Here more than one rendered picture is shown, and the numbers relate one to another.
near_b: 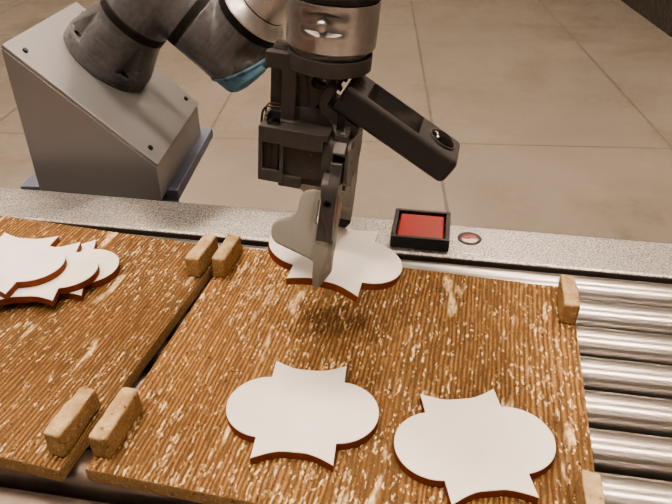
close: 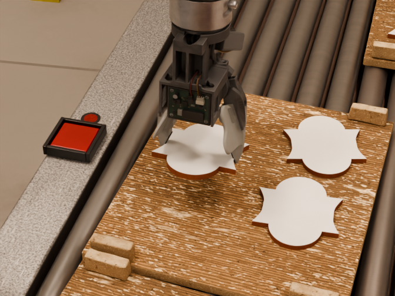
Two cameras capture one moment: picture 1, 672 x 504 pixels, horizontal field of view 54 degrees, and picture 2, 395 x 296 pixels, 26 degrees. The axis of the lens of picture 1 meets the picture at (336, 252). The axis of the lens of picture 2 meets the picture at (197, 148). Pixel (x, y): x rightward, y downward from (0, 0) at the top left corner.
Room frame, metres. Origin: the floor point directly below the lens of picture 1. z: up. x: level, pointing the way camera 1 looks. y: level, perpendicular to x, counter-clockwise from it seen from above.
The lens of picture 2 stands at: (0.47, 0.88, 1.77)
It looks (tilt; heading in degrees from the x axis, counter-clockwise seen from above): 40 degrees down; 276
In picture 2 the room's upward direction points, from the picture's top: straight up
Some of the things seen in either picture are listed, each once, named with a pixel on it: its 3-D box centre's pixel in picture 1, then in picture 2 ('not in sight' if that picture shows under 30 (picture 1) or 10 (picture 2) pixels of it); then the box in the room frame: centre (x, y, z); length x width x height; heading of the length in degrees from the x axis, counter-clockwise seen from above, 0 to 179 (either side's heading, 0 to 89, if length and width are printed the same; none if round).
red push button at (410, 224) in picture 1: (421, 229); (75, 140); (0.76, -0.11, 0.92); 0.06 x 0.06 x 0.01; 80
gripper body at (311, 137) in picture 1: (317, 116); (197, 67); (0.55, 0.02, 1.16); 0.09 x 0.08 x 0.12; 78
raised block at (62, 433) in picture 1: (73, 420); not in sight; (0.39, 0.23, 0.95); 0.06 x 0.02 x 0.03; 165
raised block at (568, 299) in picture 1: (568, 298); not in sight; (0.57, -0.25, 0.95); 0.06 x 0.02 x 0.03; 167
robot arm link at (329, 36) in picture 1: (331, 25); (203, 6); (0.55, 0.00, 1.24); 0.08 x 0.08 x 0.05
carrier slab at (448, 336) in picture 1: (367, 369); (250, 185); (0.48, -0.03, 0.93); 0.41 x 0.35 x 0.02; 77
